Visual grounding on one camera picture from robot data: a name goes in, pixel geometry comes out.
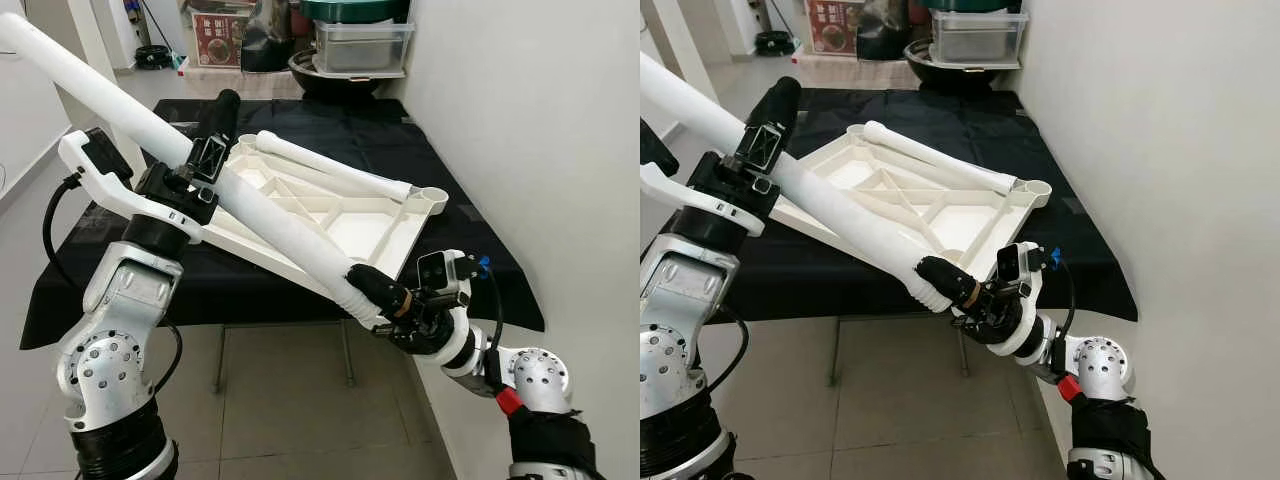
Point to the beige patterned cloth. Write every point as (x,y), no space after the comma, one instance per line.
(850,75)
(240,85)

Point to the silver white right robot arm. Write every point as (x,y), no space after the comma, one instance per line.
(540,380)
(1100,365)

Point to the black plastic bag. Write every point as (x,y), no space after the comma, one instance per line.
(882,30)
(265,40)

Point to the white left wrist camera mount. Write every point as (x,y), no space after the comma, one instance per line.
(75,160)
(700,203)

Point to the white plastic children table top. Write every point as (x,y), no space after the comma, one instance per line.
(370,225)
(960,215)

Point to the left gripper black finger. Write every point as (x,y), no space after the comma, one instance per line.
(222,110)
(785,100)

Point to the clear plastic storage container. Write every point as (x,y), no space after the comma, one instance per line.
(360,48)
(975,40)

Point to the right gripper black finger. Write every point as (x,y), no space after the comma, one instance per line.
(378,288)
(945,280)

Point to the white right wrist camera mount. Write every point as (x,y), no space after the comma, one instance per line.
(1035,270)
(462,275)

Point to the dark green lidded tray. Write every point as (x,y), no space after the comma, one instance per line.
(975,5)
(355,10)

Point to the grey metal table leg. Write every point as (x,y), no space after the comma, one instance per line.
(963,350)
(835,350)
(346,350)
(220,355)

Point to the red printed food box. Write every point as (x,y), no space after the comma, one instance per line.
(218,40)
(833,28)

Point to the black coiled floor item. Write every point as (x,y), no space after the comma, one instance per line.
(775,43)
(153,57)

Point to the black cloth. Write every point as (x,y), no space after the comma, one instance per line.
(960,110)
(330,115)

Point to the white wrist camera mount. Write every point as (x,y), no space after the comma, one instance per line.
(1035,270)
(700,203)
(462,275)
(75,160)

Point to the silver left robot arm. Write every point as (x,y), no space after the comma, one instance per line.
(680,290)
(120,300)

